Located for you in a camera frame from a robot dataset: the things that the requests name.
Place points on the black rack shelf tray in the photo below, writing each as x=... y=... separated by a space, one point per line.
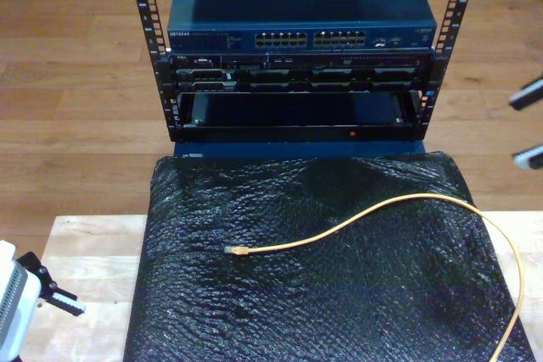
x=297 y=133

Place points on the black perforated rack frame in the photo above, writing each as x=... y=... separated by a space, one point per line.
x=144 y=6

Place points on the black rack server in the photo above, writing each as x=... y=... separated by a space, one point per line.
x=297 y=76

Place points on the blue flat metal case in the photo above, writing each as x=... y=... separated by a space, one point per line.
x=297 y=149

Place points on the black textured bubble mat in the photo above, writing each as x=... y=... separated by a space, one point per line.
x=297 y=294

